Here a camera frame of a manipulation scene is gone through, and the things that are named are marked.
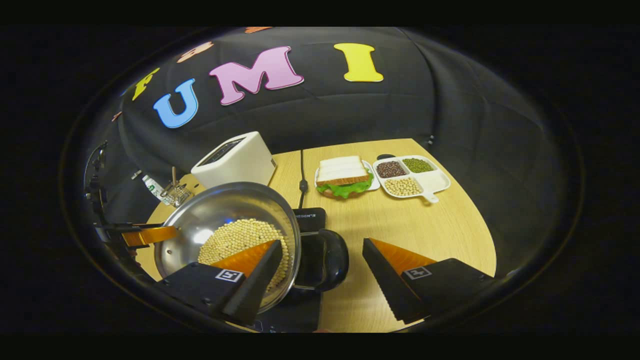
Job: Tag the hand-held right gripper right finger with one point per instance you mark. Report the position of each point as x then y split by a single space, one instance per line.
385 280

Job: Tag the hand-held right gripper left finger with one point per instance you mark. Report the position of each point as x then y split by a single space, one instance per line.
255 287

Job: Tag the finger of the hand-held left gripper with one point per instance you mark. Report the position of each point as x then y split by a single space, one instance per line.
150 235

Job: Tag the black induction cooktop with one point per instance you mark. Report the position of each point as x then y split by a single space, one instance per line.
300 315

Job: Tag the white bottle with green label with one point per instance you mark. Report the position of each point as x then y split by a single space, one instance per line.
152 187

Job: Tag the pile of yellow soybeans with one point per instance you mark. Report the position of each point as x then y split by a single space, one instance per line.
240 240

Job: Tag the white divided tray of beans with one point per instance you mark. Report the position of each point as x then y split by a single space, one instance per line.
430 180

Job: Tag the white toaster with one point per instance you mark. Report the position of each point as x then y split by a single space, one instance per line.
240 165

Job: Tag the sandwich with lettuce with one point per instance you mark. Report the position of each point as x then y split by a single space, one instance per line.
342 172

